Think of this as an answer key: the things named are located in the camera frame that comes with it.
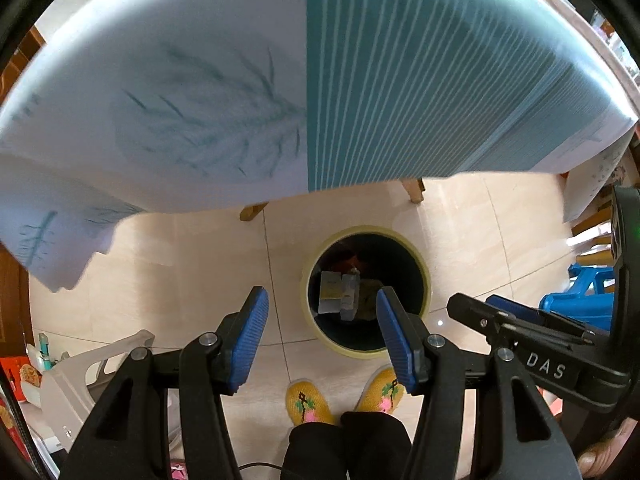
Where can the yellow cardboard box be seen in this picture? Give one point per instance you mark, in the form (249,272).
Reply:
(331,292)

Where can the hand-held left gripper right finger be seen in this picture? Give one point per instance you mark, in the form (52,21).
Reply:
(395,340)

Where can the person's right hand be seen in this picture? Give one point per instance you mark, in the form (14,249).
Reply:
(600,460)

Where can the person's black trousers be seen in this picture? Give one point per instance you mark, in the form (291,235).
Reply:
(345,445)

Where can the wooden table leg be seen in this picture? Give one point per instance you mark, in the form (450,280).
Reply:
(412,190)
(252,211)

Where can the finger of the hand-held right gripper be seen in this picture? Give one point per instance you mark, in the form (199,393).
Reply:
(475,312)
(515,307)

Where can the table with patterned tablecloth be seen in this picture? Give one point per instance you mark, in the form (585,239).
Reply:
(200,85)

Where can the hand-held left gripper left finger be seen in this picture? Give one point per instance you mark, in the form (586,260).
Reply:
(250,340)

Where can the blue plastic stool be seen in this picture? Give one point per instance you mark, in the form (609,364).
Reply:
(575,300)

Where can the cream round waste bin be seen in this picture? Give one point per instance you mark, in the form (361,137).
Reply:
(360,345)

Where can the red printed box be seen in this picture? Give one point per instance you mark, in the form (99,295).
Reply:
(12,380)

